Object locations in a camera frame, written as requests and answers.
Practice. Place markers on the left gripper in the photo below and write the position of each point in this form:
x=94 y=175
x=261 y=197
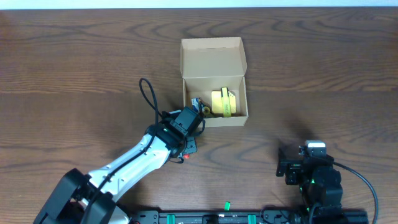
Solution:
x=194 y=149

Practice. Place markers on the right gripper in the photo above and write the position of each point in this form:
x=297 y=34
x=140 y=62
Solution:
x=294 y=166

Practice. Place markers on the blue white staples box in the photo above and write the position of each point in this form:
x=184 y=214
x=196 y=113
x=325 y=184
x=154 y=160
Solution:
x=196 y=104

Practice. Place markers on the yellow correction tape dispenser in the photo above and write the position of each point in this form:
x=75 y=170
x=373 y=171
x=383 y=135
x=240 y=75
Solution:
x=205 y=110

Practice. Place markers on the yellow spiral notepad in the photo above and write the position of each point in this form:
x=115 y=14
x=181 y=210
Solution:
x=216 y=102

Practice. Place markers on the yellow highlighter pen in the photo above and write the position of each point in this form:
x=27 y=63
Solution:
x=225 y=102

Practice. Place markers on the cardboard box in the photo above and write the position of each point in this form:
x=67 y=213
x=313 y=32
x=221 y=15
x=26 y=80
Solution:
x=209 y=64

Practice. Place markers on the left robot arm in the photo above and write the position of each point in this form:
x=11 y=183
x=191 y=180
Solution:
x=93 y=197

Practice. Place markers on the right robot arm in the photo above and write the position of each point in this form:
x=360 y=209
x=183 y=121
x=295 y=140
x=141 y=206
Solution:
x=319 y=182

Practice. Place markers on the green tape piece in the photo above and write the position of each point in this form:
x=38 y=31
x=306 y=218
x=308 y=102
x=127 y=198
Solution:
x=227 y=206

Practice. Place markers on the black mounting rail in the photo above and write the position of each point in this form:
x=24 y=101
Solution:
x=272 y=216

